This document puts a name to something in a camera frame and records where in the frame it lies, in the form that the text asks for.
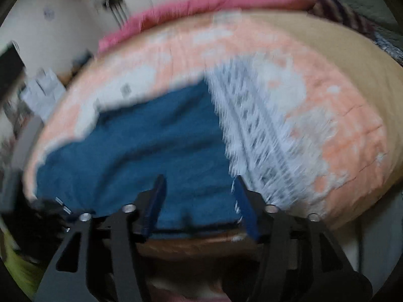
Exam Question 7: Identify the person's yellow-green clothing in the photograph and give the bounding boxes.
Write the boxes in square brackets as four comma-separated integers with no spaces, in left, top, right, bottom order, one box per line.
[0,220,45,299]

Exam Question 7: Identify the peach bear print blanket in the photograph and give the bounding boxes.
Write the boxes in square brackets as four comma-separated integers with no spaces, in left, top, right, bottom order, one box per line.
[23,16,394,227]

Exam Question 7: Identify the white drawer unit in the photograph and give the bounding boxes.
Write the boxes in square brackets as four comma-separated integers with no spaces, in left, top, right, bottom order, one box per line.
[19,67,68,117]

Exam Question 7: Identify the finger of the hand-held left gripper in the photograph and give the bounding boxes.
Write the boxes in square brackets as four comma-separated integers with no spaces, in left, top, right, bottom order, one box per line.
[30,196,95,225]

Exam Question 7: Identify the orange and white bedsheet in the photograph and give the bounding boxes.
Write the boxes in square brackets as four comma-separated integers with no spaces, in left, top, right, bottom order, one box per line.
[23,13,403,230]

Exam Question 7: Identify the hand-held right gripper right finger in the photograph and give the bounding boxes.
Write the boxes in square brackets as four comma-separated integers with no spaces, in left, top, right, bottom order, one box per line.
[231,175,374,302]

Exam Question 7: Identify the blue denim pants with lace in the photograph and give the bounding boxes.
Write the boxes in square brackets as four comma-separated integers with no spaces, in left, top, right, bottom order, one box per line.
[34,55,325,232]

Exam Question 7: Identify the dark striped cloth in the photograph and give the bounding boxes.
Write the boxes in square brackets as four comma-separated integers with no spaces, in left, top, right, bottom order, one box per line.
[310,0,377,38]

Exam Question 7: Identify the wooden bed frame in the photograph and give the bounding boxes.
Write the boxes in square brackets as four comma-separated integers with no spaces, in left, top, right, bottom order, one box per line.
[139,228,262,260]

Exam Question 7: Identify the blue floral cloth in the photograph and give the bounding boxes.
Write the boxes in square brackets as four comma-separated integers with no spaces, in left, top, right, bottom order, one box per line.
[375,33,403,66]

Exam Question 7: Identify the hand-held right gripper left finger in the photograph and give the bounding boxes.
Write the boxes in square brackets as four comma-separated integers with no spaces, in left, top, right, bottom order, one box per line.
[33,174,167,302]

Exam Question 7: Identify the dark flat screen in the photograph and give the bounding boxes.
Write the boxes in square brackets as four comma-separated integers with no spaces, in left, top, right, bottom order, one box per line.
[0,42,26,101]

